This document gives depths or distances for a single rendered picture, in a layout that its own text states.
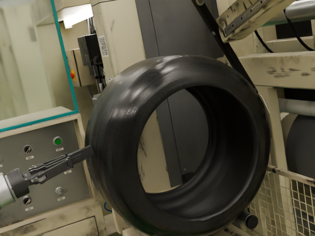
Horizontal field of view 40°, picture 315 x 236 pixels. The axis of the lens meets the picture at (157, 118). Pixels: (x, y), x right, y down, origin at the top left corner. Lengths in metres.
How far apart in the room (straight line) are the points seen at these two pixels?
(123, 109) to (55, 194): 0.77
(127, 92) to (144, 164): 0.48
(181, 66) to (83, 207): 0.84
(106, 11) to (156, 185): 0.65
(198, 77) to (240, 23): 0.34
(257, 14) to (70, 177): 0.97
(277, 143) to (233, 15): 0.57
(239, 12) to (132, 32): 0.37
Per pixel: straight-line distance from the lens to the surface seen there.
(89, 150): 1.24
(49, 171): 1.19
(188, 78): 1.21
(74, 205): 1.86
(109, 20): 1.53
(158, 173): 1.63
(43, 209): 1.86
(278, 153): 1.83
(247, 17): 1.46
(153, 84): 1.18
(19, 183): 1.20
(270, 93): 1.77
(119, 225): 1.61
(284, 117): 2.14
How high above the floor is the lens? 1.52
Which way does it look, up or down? 11 degrees down
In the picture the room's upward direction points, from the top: 11 degrees counter-clockwise
